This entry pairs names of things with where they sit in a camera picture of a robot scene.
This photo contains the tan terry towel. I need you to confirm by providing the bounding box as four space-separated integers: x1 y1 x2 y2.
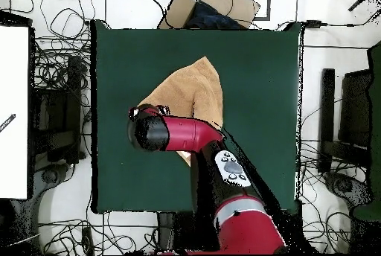
137 55 225 131

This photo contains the cardboard box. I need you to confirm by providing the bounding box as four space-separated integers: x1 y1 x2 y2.
157 0 261 30

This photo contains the dark green table cloth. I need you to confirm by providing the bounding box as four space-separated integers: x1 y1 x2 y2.
90 19 304 214

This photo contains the dark blue garment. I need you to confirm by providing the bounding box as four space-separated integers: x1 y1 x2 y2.
185 0 242 30

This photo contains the grey swivel base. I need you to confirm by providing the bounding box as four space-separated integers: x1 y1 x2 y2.
11 163 72 254
324 170 374 209

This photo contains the white panel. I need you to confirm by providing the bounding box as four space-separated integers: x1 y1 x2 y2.
0 25 30 199

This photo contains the black strip label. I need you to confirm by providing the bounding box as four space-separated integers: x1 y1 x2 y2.
0 113 16 133

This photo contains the black power strip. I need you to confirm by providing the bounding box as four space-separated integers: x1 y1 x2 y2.
81 226 95 255

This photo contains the green fabric drape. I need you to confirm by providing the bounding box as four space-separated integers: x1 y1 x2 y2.
352 39 381 221

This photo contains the black cable tangle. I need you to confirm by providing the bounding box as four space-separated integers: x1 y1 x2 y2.
297 139 370 254
38 218 159 255
31 0 96 156

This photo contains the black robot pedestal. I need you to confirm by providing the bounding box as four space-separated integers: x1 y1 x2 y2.
156 211 221 252

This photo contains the grey square frame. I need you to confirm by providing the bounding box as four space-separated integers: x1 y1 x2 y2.
228 0 272 21

